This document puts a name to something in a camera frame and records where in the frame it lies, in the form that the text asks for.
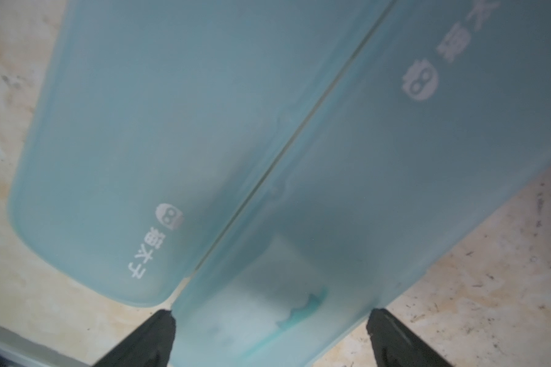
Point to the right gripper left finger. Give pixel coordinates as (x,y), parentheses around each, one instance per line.
(150,344)

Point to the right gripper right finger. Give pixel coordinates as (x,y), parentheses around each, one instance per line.
(395,345)

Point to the teal pencil case with label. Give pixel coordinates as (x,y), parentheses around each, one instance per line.
(442,116)

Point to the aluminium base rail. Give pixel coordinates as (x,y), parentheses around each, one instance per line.
(15,350)

